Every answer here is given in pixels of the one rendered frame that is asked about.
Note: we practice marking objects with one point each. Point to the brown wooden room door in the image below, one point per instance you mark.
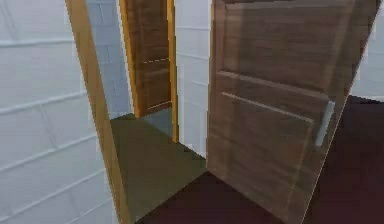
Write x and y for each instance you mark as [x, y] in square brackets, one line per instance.
[151, 60]
[266, 100]

